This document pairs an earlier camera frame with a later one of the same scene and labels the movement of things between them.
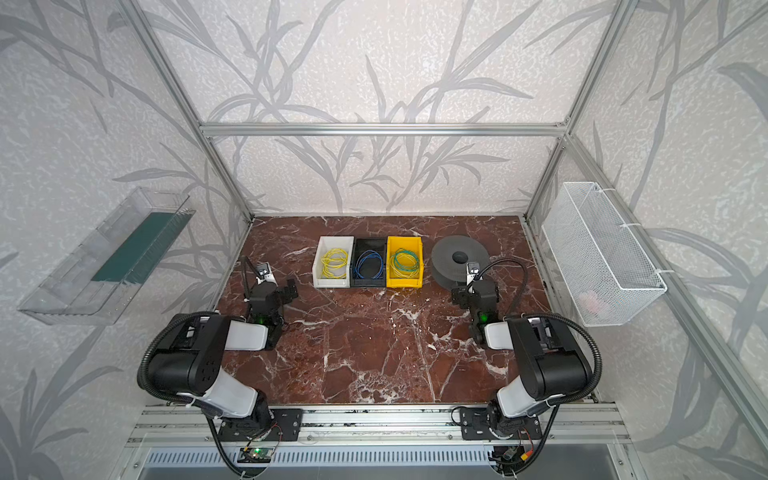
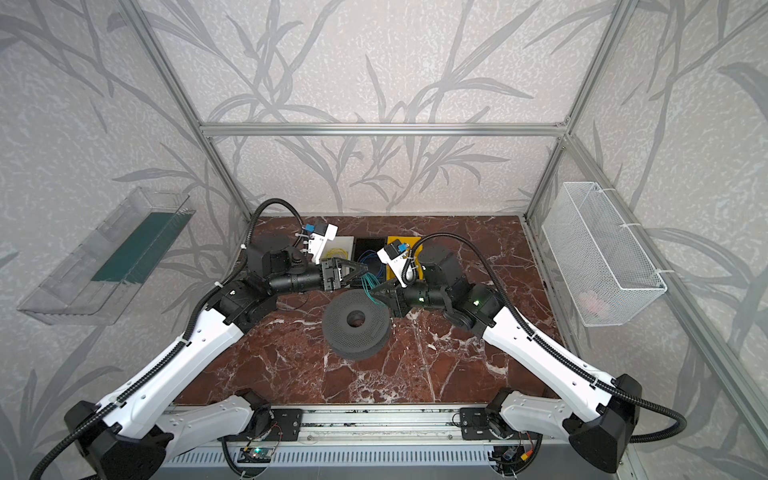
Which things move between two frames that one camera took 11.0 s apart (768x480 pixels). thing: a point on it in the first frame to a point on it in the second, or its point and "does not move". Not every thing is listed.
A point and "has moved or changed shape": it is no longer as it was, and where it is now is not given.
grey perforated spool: x=451 y=255 has moved or changed shape
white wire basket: x=605 y=278 does not move
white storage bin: x=345 y=243 does not move
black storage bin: x=368 y=264 does not move
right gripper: x=477 y=291 to x=394 y=294
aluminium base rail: x=203 y=426 does not move
